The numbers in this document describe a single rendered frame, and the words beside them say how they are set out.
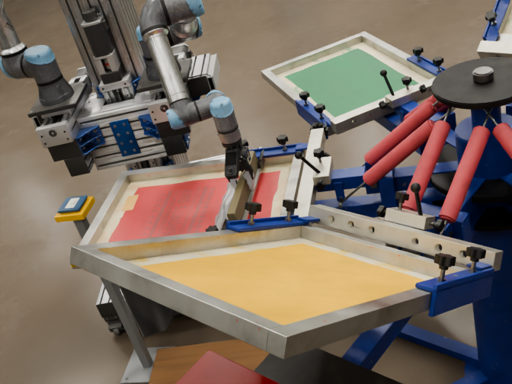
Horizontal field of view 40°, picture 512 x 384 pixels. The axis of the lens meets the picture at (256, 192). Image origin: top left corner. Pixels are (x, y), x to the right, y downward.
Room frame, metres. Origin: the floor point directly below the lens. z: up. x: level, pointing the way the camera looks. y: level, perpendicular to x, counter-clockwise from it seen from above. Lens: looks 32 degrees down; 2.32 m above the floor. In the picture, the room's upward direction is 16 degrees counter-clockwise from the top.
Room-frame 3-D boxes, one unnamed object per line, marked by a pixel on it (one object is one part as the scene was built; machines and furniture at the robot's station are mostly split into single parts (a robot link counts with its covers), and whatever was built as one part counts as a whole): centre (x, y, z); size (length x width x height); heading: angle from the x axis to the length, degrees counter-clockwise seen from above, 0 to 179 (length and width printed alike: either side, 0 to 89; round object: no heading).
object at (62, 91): (2.95, 0.72, 1.31); 0.15 x 0.15 x 0.10
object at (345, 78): (2.76, -0.58, 1.05); 1.08 x 0.61 x 0.23; 11
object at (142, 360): (2.50, 0.73, 0.48); 0.22 x 0.22 x 0.96; 71
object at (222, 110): (2.17, 0.03, 1.32); 0.09 x 0.08 x 0.11; 6
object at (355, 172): (2.03, -0.30, 1.02); 0.17 x 0.06 x 0.05; 71
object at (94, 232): (2.21, 0.24, 0.97); 0.79 x 0.58 x 0.04; 71
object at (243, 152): (2.17, 0.03, 1.16); 0.09 x 0.08 x 0.12; 161
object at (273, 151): (2.40, -0.08, 0.98); 0.30 x 0.05 x 0.07; 71
